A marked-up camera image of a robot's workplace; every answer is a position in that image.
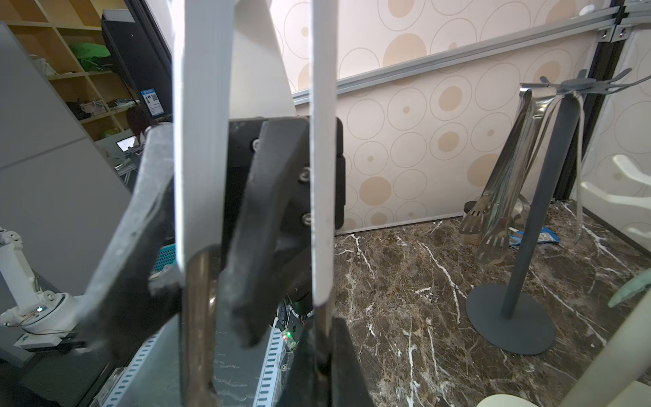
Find white utensil rack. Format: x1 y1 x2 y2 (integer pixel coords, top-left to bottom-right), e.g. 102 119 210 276
578 154 650 249
475 289 651 407

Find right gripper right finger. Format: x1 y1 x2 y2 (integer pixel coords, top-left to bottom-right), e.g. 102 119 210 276
330 318 374 407

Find white device outside cell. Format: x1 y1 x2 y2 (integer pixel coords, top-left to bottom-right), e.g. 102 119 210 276
1 228 83 353

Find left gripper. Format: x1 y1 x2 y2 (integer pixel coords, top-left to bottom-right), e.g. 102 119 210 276
215 115 347 349

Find diagonal aluminium bar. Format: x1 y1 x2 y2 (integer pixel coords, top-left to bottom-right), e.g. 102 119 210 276
292 4 624 107

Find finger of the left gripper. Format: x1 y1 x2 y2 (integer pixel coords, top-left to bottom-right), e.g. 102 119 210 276
77 124 181 356

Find small steel tongs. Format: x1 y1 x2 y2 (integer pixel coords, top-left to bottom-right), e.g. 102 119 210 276
172 1 338 406

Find dark grey utensil rack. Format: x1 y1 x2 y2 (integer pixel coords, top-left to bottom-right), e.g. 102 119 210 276
466 70 630 355

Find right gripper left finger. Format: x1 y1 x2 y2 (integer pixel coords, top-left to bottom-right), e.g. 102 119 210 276
276 325 317 407

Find horizontal aluminium bar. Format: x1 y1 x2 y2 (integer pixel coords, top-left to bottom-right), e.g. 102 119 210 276
608 0 650 42

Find green tongs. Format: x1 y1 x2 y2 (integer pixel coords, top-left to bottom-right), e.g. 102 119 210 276
608 269 651 308

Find wooden shelf unit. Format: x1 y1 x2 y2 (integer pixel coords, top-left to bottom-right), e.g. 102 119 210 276
1 0 137 141

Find blue small package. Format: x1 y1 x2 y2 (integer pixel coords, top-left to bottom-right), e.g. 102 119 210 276
508 226 560 248

